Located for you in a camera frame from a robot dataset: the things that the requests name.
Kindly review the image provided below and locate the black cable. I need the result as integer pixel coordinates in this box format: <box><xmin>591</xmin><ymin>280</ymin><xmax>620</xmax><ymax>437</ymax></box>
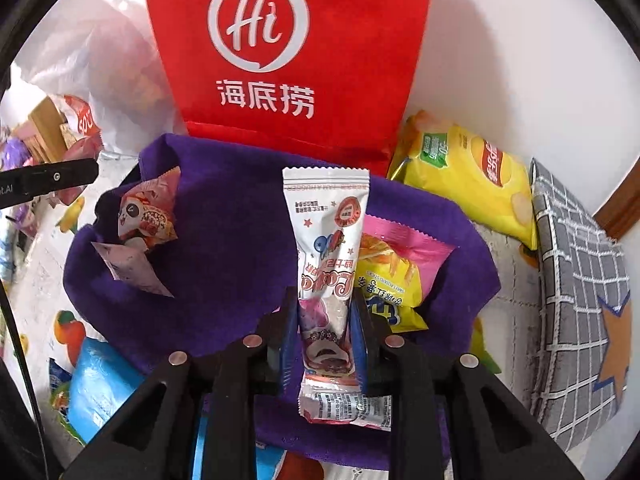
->
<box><xmin>0</xmin><ymin>280</ymin><xmax>49</xmax><ymax>467</ymax></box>

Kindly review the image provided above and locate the pink yellow snack packet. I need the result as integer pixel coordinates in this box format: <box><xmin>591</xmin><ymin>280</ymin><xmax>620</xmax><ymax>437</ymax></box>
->
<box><xmin>357</xmin><ymin>213</ymin><xmax>457</xmax><ymax>334</ymax></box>

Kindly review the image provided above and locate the panda print snack packet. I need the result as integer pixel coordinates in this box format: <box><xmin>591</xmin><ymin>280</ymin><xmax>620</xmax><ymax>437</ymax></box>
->
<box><xmin>117</xmin><ymin>166</ymin><xmax>182</xmax><ymax>249</ymax></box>

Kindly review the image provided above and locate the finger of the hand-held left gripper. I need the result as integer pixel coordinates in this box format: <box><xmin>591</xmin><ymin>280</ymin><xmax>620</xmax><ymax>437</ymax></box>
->
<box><xmin>19</xmin><ymin>158</ymin><xmax>100</xmax><ymax>202</ymax></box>

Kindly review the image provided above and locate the blue tissue pack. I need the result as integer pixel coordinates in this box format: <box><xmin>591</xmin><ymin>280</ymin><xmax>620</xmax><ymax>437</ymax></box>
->
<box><xmin>67</xmin><ymin>337</ymin><xmax>287</xmax><ymax>480</ymax></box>

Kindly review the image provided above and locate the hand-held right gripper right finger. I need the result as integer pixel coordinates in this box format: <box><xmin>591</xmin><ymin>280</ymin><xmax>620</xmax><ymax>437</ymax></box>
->
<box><xmin>350</xmin><ymin>290</ymin><xmax>586</xmax><ymax>480</ymax></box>

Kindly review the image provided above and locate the grey checked cloth with star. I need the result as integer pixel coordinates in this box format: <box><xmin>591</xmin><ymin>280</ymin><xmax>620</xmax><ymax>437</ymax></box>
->
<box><xmin>520</xmin><ymin>157</ymin><xmax>632</xmax><ymax>454</ymax></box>

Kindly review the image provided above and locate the white plastic bag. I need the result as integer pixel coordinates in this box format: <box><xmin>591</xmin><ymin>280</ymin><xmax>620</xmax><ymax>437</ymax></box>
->
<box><xmin>9</xmin><ymin>0</ymin><xmax>189</xmax><ymax>162</ymax></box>

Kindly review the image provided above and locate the pale pink snack packet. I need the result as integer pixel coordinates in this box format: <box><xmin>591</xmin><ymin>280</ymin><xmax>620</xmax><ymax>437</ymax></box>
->
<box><xmin>91</xmin><ymin>241</ymin><xmax>175</xmax><ymax>299</ymax></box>

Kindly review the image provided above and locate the purple plush toy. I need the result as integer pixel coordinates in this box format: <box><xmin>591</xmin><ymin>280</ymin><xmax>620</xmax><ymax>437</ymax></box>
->
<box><xmin>0</xmin><ymin>137</ymin><xmax>33</xmax><ymax>167</ymax></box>

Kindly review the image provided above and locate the brown wooden door frame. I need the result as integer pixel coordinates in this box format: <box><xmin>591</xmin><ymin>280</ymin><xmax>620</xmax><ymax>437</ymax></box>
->
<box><xmin>593</xmin><ymin>194</ymin><xmax>640</xmax><ymax>242</ymax></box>

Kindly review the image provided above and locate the purple cloth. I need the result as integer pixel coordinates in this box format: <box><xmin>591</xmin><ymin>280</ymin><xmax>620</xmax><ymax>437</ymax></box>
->
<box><xmin>64</xmin><ymin>132</ymin><xmax>502</xmax><ymax>472</ymax></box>

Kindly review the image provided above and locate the red paper bag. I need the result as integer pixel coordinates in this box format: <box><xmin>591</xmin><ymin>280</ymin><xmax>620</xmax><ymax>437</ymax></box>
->
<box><xmin>137</xmin><ymin>0</ymin><xmax>439</xmax><ymax>179</ymax></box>

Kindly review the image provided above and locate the yellow chips bag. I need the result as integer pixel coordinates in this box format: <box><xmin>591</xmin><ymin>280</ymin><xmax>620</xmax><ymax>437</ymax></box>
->
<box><xmin>387</xmin><ymin>110</ymin><xmax>539</xmax><ymax>251</ymax></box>

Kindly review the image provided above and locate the small blue snack packet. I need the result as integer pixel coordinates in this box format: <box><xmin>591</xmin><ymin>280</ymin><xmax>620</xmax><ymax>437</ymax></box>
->
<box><xmin>48</xmin><ymin>358</ymin><xmax>75</xmax><ymax>388</ymax></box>

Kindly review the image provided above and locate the long white cake packet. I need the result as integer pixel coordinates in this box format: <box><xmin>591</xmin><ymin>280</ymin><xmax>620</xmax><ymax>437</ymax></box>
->
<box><xmin>281</xmin><ymin>166</ymin><xmax>394</xmax><ymax>432</ymax></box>

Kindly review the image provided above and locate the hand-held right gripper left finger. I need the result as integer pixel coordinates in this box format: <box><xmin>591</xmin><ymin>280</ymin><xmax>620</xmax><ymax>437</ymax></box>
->
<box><xmin>62</xmin><ymin>287</ymin><xmax>301</xmax><ymax>480</ymax></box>

